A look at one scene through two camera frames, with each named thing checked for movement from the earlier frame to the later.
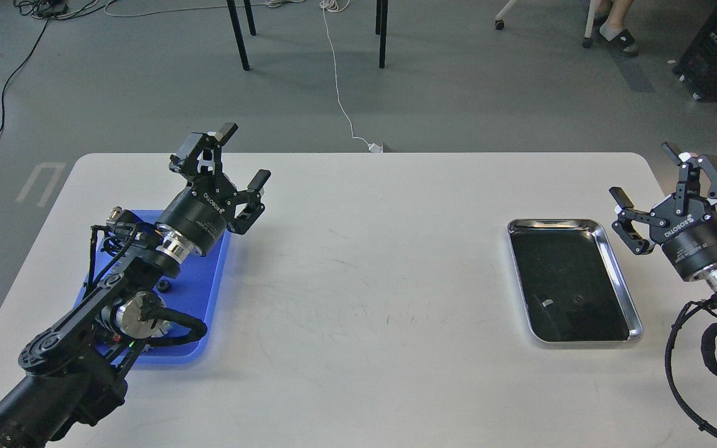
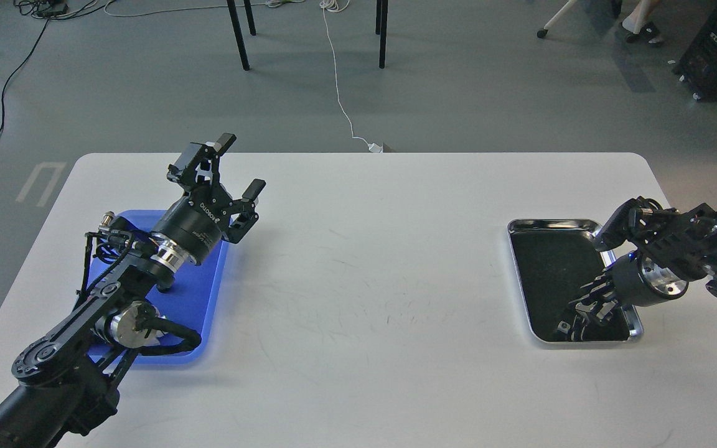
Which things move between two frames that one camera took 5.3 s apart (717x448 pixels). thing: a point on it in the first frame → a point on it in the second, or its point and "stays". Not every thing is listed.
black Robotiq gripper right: x=698 y=236 → x=629 y=288
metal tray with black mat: x=571 y=289 stays
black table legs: x=381 y=16 stays
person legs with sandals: x=610 y=16 → x=636 y=23
